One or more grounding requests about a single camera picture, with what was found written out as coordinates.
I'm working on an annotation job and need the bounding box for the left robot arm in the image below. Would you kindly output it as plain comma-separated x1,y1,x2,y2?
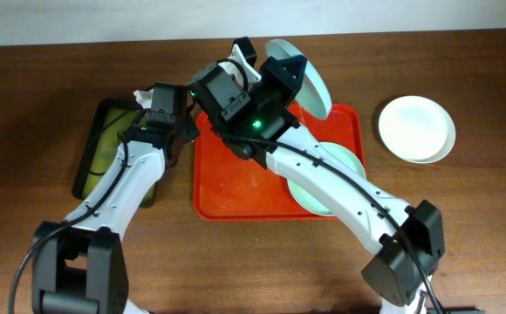
31,83,196,313

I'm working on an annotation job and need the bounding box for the light green plate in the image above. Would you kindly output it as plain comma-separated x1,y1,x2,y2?
287,142,366,216

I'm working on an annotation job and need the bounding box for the light blue plate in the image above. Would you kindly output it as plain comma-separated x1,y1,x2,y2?
265,38,332,119

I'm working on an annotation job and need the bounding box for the white plate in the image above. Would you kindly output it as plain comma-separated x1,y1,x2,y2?
377,95,456,164

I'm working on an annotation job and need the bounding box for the red plastic tray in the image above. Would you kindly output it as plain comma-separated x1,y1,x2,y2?
193,103,365,222

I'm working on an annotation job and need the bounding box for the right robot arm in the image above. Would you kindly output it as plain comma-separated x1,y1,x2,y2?
188,38,445,313

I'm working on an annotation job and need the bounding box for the black tray with yellow liquid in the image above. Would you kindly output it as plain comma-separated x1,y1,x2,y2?
72,98,140,200

